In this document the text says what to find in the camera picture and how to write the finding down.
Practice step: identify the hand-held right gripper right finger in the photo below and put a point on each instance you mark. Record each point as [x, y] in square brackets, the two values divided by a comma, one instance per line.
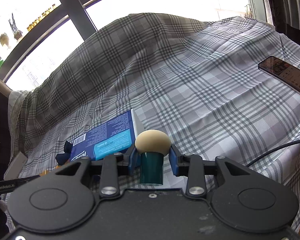
[174, 162]

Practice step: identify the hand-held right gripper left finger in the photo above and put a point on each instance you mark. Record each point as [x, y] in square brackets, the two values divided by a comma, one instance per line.
[133, 160]

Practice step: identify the wooden mushroom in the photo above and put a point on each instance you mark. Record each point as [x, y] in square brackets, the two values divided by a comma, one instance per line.
[152, 142]

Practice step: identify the long white box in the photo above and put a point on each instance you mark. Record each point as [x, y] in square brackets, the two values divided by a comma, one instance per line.
[16, 165]

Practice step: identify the blue tissue pack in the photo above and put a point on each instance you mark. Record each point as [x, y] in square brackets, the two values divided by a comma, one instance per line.
[107, 135]

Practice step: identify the grey plaid bed sheet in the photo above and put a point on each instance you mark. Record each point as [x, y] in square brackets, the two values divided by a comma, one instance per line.
[177, 80]

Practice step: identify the white lace cloth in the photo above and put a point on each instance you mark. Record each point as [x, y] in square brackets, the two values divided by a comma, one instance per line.
[17, 105]

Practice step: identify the beige chair back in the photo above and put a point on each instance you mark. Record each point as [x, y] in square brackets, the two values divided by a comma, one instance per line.
[0, 82]

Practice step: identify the smartphone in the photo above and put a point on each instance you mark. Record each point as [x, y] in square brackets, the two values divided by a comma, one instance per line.
[285, 73]

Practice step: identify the row of amber bottles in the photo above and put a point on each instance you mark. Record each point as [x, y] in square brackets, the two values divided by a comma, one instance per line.
[40, 17]

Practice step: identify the dark cabinet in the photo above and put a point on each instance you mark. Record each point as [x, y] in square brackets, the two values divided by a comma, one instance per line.
[290, 12]

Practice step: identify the dark window frame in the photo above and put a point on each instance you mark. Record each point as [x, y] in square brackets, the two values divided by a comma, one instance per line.
[77, 5]

